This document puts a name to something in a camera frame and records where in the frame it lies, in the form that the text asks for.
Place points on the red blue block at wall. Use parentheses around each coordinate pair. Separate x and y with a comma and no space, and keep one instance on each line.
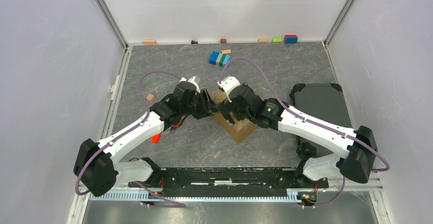
(290,39)

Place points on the small tan cube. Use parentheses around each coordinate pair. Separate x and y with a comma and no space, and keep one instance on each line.
(151,98)

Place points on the white toothed cable duct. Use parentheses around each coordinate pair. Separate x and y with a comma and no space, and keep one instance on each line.
(143,196)

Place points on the small red block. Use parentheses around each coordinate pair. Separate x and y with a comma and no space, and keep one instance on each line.
(156,138)

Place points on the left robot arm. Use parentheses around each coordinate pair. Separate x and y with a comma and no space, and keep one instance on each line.
(99,165)

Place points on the brown cardboard express box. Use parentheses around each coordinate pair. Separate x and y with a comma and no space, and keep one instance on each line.
(239,130)

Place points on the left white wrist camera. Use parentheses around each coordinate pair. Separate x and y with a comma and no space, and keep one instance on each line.
(193,80)

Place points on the tan wooden block on stack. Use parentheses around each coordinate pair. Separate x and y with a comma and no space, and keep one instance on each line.
(226,51)

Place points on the tan block at wall left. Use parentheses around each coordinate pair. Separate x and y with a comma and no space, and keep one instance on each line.
(149,41)

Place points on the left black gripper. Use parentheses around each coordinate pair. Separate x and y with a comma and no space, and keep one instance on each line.
(208,108)

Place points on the blue green block stack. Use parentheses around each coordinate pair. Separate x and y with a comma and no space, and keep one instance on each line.
(219,59)

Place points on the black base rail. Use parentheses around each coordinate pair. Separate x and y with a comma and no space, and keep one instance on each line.
(229,181)

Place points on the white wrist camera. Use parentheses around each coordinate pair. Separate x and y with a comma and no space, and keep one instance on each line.
(193,80)
(228,84)

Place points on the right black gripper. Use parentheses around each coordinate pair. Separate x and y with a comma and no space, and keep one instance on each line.
(226,107)

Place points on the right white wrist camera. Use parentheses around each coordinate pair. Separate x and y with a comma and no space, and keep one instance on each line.
(228,84)

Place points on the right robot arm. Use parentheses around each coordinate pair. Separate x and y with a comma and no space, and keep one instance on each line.
(353,152)

